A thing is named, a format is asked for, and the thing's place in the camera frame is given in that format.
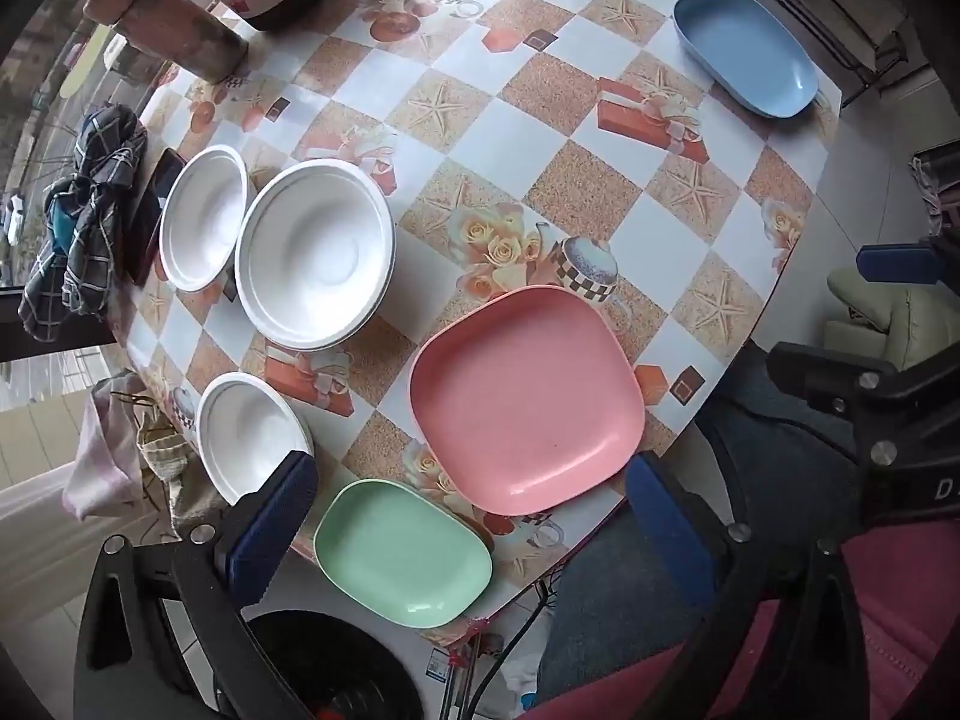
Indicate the black round bin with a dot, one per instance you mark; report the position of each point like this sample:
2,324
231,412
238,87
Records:
330,664

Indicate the person's pink garment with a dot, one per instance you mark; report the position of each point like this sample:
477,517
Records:
900,615

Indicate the green square plate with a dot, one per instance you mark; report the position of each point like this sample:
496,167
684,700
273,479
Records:
401,547

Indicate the large white bowl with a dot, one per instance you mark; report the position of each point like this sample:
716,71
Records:
315,255

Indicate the brown cylindrical bottle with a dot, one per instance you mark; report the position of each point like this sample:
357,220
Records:
165,22

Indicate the pale green sofa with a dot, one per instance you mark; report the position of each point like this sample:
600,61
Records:
892,315

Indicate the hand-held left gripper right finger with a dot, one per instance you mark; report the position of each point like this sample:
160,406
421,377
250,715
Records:
667,540

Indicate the small white bowl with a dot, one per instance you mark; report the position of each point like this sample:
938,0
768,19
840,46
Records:
247,431
202,217

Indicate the pink square plate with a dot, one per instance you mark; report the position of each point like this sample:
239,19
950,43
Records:
525,397

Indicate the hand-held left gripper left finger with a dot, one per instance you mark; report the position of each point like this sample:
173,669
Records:
274,525

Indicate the beige knit pouch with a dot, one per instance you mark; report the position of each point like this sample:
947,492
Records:
176,465

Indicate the blue square plate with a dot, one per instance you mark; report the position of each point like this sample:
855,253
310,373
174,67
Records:
742,52

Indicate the pink cloth bag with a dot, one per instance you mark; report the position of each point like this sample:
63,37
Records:
101,454

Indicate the black phone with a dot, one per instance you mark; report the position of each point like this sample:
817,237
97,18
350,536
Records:
154,214

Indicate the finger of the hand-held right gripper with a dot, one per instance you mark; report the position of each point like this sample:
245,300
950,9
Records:
817,375
896,264

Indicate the dark plaid cloth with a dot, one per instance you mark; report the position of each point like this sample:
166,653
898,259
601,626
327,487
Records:
86,217

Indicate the black folding chair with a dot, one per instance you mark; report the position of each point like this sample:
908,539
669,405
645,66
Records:
840,15

